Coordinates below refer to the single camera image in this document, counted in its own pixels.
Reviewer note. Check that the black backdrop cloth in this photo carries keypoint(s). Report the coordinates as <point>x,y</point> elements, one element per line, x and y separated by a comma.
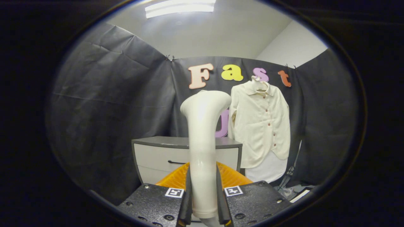
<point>104,110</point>

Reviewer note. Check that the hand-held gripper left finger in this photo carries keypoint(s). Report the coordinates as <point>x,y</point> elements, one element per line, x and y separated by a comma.
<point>151,201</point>

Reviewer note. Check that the white hanging board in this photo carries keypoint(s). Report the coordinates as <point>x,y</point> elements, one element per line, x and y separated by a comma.
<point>268,171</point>

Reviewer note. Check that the white clothes hanger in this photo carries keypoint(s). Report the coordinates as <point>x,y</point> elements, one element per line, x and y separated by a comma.
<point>260,85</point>

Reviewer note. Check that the grey and white cabinet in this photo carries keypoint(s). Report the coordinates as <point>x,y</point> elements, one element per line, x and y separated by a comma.
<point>157,157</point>

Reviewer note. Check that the ceiling light panel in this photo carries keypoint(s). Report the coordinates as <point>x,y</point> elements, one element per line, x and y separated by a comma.
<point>180,8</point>

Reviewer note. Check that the cream button-up shirt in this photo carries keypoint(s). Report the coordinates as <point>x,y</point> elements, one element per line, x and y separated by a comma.
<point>258,126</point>

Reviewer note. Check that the thin metal stand pole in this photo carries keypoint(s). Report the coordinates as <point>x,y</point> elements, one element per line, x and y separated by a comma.
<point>295,160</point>

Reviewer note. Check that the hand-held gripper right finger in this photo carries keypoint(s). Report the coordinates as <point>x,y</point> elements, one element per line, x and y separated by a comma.
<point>252,201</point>

